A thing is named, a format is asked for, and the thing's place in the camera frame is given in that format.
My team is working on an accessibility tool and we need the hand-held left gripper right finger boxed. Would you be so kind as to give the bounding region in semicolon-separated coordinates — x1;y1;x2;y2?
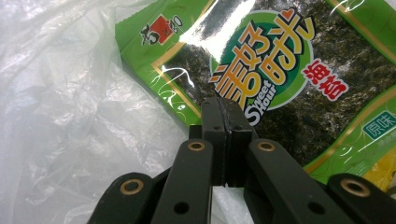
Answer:
219;97;260;189

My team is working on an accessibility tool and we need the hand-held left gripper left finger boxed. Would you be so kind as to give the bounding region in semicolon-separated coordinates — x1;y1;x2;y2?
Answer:
188;97;231;189

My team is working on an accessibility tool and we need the green seaweed snack packet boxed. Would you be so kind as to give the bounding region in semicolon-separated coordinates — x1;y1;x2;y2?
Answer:
114;0;396;194

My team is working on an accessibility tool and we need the translucent white plastic bag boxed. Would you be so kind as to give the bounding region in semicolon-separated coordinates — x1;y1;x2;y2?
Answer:
0;0;254;224

